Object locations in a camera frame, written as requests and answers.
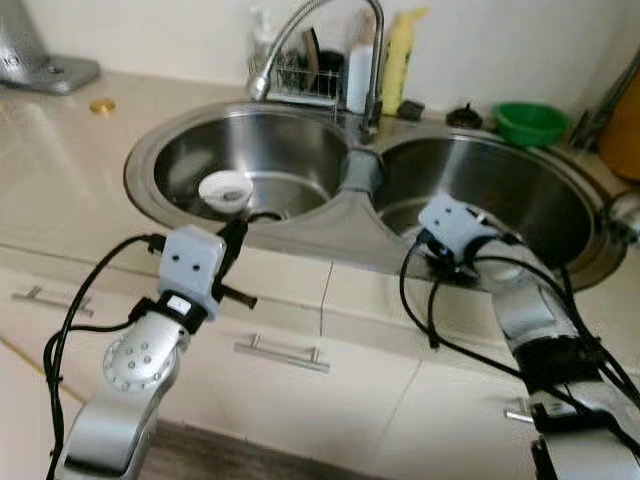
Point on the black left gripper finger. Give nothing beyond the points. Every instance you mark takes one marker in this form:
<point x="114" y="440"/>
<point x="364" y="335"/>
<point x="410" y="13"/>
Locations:
<point x="233" y="240"/>

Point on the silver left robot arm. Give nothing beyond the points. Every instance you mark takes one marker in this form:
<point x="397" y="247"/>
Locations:
<point x="135" y="360"/>

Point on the chrome kitchen faucet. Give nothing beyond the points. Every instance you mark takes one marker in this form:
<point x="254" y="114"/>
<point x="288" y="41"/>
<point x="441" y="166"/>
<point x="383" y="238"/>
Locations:
<point x="265" y="75"/>

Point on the small white bowl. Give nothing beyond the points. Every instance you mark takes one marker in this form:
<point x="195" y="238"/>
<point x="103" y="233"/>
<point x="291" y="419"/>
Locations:
<point x="225" y="187"/>

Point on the stainless steel double sink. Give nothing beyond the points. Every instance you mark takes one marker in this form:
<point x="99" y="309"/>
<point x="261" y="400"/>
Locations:
<point x="280" y="160"/>

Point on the white cabinet door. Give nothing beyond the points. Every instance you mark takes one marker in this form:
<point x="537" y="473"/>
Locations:
<point x="450" y="430"/>
<point x="15" y="430"/>
<point x="40" y="350"/>
<point x="280" y="420"/>

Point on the black sink strainer plug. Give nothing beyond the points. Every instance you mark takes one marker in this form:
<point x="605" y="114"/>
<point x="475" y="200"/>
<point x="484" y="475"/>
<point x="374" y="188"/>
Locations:
<point x="464" y="117"/>

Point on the small black block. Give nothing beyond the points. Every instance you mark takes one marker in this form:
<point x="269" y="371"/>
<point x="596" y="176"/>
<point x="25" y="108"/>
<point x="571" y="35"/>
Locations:
<point x="410" y="110"/>

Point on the green plastic bowl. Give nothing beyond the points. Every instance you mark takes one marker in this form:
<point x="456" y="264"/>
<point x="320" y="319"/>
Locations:
<point x="530" y="123"/>

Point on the small gold lid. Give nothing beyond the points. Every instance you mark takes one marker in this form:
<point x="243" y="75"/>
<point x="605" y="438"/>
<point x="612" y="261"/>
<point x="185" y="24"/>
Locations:
<point x="102" y="104"/>

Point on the tall white bottle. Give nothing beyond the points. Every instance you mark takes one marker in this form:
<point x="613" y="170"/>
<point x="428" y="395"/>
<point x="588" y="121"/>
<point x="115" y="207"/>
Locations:
<point x="360" y="80"/>

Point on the yellow detergent bottle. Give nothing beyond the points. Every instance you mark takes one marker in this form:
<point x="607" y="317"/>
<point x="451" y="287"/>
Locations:
<point x="400" y="60"/>

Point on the clear pump soap bottle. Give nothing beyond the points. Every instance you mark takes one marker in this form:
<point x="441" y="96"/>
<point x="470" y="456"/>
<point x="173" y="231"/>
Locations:
<point x="263" y="35"/>

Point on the long metal utensil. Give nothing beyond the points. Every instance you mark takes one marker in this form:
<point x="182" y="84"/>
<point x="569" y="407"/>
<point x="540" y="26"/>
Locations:
<point x="592" y="120"/>

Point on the round wooden cutting board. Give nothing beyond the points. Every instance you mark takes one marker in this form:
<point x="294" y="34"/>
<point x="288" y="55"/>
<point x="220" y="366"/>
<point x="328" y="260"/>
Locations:
<point x="622" y="135"/>

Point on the grey countertop appliance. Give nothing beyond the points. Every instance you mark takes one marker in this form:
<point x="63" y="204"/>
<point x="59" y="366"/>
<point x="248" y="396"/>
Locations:
<point x="25" y="55"/>

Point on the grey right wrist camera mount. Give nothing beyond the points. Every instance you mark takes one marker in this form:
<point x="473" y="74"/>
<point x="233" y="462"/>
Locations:
<point x="455" y="225"/>

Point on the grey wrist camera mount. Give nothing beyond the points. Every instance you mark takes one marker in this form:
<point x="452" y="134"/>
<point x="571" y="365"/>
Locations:
<point x="455" y="225"/>
<point x="192" y="268"/>

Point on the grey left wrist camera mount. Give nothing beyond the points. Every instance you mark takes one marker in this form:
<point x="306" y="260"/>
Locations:
<point x="192" y="268"/>

